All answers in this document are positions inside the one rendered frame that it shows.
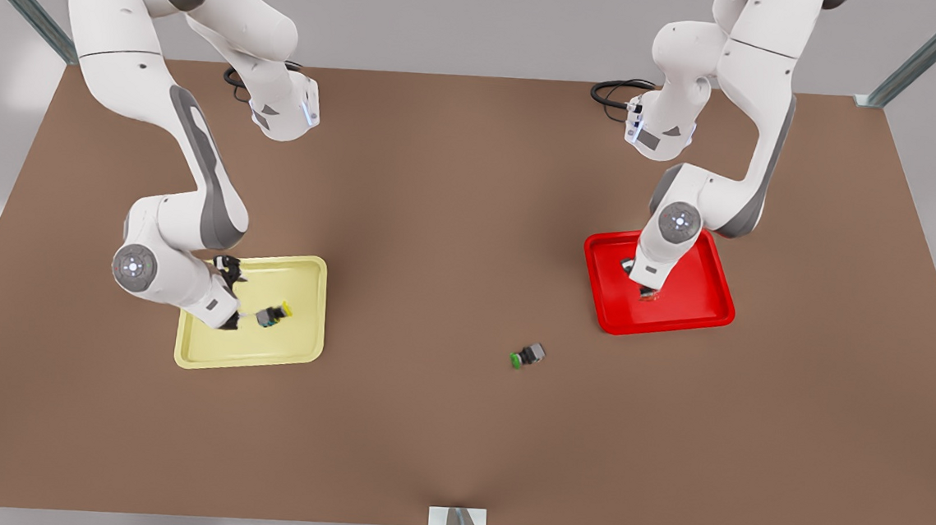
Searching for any green push-button switch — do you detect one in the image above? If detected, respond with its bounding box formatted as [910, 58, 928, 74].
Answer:
[508, 340, 549, 373]

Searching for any red square tray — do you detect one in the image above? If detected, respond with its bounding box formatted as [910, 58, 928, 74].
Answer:
[578, 219, 742, 344]

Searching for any black cable loop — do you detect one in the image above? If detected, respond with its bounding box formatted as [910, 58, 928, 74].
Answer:
[588, 76, 659, 127]
[221, 56, 307, 108]

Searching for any yellow square tray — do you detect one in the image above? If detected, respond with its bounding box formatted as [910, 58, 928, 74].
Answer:
[173, 246, 331, 379]

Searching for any yellow push-button switch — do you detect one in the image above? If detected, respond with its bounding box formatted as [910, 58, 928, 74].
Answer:
[255, 298, 296, 332]

